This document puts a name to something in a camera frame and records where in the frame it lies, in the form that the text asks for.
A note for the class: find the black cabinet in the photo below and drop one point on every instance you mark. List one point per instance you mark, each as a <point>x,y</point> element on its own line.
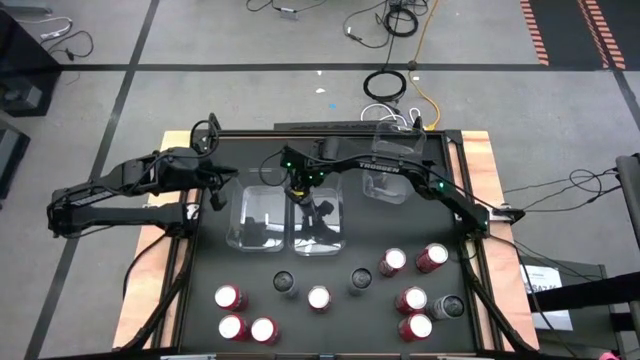
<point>25,55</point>

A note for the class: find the red Coca-Cola can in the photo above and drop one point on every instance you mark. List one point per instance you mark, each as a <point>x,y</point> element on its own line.
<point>420,326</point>
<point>395,258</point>
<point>436,254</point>
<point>416,298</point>
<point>318,297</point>

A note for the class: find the pink object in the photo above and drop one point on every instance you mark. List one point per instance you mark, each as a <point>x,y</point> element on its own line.
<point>607,356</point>

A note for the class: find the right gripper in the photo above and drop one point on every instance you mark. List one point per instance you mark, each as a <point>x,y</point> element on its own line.
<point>300,182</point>

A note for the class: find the black aluminium rig frame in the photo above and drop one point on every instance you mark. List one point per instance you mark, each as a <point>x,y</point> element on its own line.
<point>454,142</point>

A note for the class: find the red Fanta strawberry can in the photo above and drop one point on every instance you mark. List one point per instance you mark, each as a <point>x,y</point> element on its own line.
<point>226,296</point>
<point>230,326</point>
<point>263,329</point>

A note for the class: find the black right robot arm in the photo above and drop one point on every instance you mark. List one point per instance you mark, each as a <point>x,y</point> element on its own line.
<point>380,166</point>

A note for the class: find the black equipment case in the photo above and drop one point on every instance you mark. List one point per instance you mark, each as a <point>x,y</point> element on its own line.
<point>10,155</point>

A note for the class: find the clear plastic bin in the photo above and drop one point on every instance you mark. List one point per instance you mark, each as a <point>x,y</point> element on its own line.
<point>330,247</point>
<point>257,225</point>
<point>395,192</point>

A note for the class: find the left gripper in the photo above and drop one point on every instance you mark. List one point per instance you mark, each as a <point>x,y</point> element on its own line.
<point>210,175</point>

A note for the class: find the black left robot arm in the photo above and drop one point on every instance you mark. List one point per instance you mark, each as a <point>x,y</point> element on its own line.
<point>125,172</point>

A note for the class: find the white paper sheet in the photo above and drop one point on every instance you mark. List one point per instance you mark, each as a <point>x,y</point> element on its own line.
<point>542,280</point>

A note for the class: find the black padded post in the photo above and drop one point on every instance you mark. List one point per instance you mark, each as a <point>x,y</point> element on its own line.
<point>630,200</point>

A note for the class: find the grey power adapter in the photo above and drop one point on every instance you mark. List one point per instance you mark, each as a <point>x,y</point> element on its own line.
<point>289,13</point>

